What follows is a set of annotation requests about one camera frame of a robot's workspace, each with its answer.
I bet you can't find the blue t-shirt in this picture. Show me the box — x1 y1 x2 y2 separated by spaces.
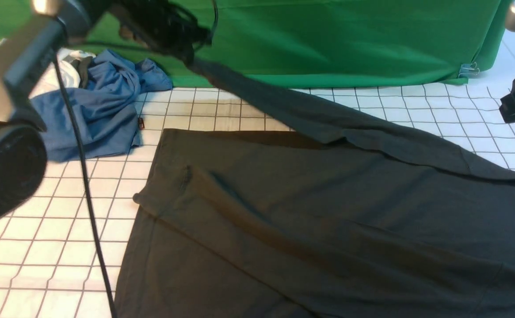
31 50 173 162

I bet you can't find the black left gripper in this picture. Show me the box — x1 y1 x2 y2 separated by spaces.
109 0 211 62

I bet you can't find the gray long-sleeved shirt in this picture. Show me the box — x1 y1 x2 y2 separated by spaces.
114 59 515 318

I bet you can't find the white grid table cloth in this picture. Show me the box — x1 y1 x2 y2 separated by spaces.
0 84 515 318

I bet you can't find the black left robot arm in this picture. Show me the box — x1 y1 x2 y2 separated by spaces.
0 0 218 219

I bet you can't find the green backdrop cloth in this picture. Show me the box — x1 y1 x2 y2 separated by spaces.
0 0 512 89

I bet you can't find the metal binder clip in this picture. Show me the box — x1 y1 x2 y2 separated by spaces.
458 62 481 79

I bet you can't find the white t-shirt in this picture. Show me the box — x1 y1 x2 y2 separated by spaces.
0 39 96 100

